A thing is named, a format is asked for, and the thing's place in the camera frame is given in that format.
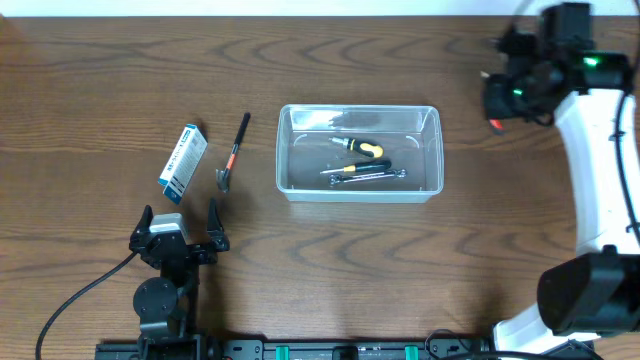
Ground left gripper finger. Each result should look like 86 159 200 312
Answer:
132 205 153 236
206 198 225 245

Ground red handled pliers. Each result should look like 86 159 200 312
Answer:
488 119 504 135

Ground small black handled hammer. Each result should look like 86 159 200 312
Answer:
216 112 251 193

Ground blue white screwdriver box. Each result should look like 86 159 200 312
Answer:
158 124 208 205

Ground silver combination wrench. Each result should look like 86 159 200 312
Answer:
328 169 408 186

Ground stubby yellow black screwdriver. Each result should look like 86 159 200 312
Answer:
329 137 384 159

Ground slim black yellow screwdriver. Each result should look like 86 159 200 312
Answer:
321 160 392 175

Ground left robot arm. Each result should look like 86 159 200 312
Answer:
129 200 230 359

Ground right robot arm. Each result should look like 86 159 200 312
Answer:
483 2 639 359

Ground clear plastic storage container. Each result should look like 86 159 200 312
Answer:
276 104 444 203

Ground left black cable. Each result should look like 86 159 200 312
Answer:
33 249 141 360

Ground black mounting rail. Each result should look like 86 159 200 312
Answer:
95 337 598 360

